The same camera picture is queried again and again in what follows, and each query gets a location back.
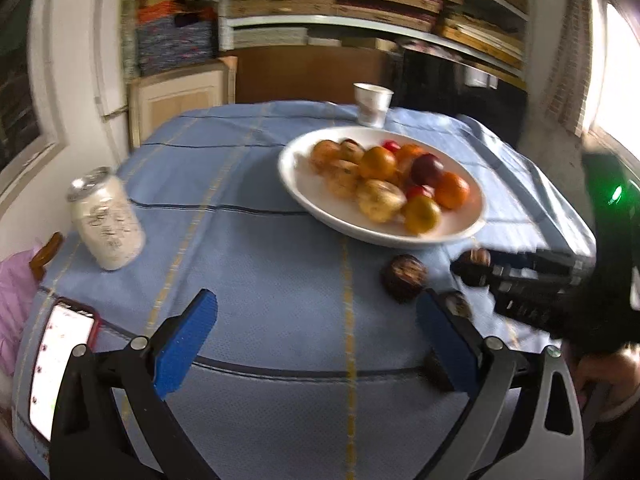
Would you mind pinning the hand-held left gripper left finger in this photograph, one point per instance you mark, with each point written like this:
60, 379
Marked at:
185, 345

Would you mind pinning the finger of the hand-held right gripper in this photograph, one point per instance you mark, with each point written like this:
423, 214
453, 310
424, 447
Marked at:
520, 295
545, 261

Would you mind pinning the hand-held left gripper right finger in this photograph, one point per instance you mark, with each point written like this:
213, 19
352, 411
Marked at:
447, 345

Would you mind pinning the dark wrinkled passion fruit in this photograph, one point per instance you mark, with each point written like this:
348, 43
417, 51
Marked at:
405, 276
477, 256

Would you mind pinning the red cherry tomato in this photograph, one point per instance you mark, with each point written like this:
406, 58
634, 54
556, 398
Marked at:
391, 146
419, 191

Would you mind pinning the smooth purple passion fruit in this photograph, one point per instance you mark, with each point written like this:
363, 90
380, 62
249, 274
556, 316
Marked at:
426, 169

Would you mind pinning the striped pepino melon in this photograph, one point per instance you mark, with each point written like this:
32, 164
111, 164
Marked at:
352, 150
342, 178
324, 155
380, 200

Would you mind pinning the white plate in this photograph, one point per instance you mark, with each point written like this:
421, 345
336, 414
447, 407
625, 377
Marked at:
310, 185

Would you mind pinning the person's right hand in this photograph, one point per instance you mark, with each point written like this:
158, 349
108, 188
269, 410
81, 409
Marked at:
607, 370

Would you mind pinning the blue checked tablecloth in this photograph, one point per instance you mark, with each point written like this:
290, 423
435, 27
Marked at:
275, 285

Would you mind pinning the smartphone in red case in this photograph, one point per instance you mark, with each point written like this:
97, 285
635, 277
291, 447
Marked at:
60, 365

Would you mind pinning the white drink can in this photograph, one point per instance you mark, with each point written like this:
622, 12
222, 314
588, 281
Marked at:
107, 220

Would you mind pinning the pink cloth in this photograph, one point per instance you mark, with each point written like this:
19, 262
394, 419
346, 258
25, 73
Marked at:
15, 305

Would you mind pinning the black panel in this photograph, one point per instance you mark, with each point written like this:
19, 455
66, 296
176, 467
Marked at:
450, 90

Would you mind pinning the bright brick-framed window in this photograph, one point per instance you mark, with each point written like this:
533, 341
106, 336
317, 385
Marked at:
615, 70

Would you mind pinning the printed paper cup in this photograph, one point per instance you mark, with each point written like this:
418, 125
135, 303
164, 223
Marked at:
372, 105

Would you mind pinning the white leaning strip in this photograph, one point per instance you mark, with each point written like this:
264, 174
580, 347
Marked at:
102, 60

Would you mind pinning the brown board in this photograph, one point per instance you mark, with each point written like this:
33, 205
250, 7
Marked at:
310, 75

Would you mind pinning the white framed sliding window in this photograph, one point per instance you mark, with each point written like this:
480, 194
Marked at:
20, 90

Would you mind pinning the marbled grey board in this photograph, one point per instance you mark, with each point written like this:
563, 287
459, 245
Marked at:
129, 35

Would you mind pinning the pile of patterned cartons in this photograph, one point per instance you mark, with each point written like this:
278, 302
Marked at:
175, 25

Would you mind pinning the white metal shelf rack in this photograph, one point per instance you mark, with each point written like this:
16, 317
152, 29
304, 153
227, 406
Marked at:
300, 20

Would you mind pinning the wooden picture frame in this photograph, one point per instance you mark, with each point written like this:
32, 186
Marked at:
180, 95

